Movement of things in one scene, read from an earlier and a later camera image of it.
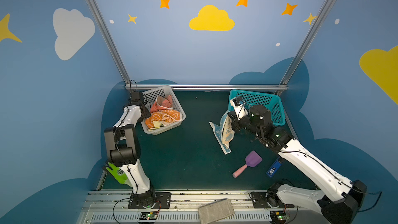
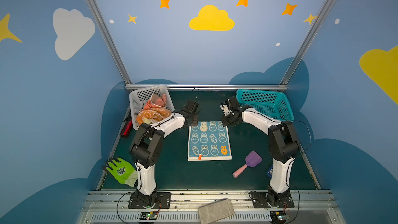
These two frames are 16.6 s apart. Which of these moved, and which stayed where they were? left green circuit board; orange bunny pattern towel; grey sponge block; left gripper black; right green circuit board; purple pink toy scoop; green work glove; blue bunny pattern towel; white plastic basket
Moved: blue bunny pattern towel; white plastic basket; orange bunny pattern towel; left gripper black
Stayed: right green circuit board; grey sponge block; left green circuit board; green work glove; purple pink toy scoop
